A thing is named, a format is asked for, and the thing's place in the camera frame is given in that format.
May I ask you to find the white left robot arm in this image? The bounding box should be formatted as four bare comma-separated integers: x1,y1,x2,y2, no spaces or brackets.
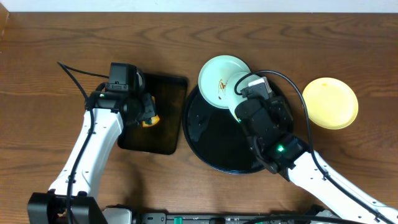
27,91,158,223

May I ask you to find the black round tray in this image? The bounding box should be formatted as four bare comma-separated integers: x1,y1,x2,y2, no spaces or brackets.
182,79,295,175

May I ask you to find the yellow plate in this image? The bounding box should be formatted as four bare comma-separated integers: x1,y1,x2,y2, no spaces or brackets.
302,77,359,129

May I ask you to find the left black cable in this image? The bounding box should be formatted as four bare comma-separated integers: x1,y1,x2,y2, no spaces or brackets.
57,61,110,224

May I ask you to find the black rectangular tray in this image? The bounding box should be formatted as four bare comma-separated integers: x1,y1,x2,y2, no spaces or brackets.
118,73,188,155

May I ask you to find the mint plate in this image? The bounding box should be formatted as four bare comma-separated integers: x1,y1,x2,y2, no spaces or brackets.
198,55,250,109
225,72,260,121

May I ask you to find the green and yellow sponge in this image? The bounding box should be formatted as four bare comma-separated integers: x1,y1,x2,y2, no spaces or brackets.
141,95,160,128

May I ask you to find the black cable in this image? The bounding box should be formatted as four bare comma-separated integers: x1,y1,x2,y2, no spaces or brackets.
233,70,398,223
57,61,110,224

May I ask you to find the right black cable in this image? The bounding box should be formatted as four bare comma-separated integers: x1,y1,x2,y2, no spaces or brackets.
233,70,398,223

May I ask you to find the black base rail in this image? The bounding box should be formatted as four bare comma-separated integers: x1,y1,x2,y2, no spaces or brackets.
102,211,340,224

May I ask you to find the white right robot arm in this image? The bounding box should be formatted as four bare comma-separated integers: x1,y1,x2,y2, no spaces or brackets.
234,98,397,223

